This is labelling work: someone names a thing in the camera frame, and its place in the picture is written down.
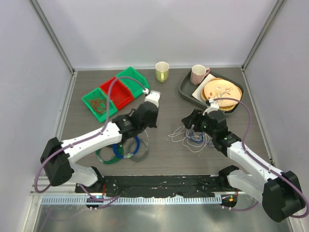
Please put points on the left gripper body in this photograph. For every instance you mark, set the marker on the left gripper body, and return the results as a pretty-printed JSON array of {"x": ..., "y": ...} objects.
[{"x": 152, "y": 123}]

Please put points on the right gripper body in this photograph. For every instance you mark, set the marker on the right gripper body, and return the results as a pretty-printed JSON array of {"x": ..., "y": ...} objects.
[{"x": 204, "y": 126}]

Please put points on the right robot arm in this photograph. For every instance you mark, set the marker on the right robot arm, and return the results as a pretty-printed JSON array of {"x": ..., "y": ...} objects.
[{"x": 278, "y": 192}]

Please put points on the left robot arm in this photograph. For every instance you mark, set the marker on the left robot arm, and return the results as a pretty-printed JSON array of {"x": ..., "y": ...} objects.
[{"x": 59, "y": 158}]

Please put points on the lower wooden plate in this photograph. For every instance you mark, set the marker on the lower wooden plate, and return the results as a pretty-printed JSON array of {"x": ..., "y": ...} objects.
[{"x": 205, "y": 96}]

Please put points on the white napkin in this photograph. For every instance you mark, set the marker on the white napkin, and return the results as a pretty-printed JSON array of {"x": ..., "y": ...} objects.
[{"x": 197, "y": 93}]

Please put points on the red bin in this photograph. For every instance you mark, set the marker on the red bin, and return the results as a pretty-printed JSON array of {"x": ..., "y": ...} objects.
[{"x": 120, "y": 95}]

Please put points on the dark grey tray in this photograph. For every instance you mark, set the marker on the dark grey tray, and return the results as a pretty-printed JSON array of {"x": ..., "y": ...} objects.
[{"x": 186, "y": 88}]

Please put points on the far green bin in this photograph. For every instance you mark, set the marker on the far green bin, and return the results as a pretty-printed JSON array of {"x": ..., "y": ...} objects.
[{"x": 136, "y": 82}]

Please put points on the green bin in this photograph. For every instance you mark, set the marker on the green bin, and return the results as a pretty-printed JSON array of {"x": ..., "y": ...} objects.
[
  {"x": 136, "y": 82},
  {"x": 99, "y": 104}
]

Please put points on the bird pattern plate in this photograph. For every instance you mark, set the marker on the bird pattern plate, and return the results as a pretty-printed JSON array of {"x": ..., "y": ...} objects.
[{"x": 222, "y": 91}]

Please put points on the pink mug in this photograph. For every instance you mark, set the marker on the pink mug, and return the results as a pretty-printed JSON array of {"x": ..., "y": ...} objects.
[{"x": 198, "y": 73}]

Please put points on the yellow-green mug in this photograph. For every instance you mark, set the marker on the yellow-green mug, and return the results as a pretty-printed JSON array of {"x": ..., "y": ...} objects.
[{"x": 162, "y": 71}]

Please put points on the near green bin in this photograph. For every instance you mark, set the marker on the near green bin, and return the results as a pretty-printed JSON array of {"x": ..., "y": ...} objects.
[{"x": 99, "y": 104}]

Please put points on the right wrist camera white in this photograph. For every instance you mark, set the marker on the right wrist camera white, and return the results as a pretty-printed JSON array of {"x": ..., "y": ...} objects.
[{"x": 212, "y": 106}]

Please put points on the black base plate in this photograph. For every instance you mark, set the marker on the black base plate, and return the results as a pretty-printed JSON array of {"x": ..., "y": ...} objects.
[{"x": 163, "y": 186}]

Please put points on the slotted cable duct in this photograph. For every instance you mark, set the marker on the slotted cable duct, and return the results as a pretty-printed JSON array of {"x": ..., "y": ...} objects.
[{"x": 77, "y": 200}]

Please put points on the right aluminium frame post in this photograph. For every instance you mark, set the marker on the right aluminium frame post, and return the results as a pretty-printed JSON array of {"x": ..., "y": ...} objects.
[{"x": 265, "y": 29}]

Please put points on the aluminium frame post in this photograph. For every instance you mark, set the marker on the aluminium frame post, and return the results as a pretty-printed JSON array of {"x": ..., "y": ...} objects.
[
  {"x": 50, "y": 32},
  {"x": 265, "y": 29}
]

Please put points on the left aluminium frame post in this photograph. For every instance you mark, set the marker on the left aluminium frame post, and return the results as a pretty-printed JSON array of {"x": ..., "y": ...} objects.
[{"x": 50, "y": 32}]

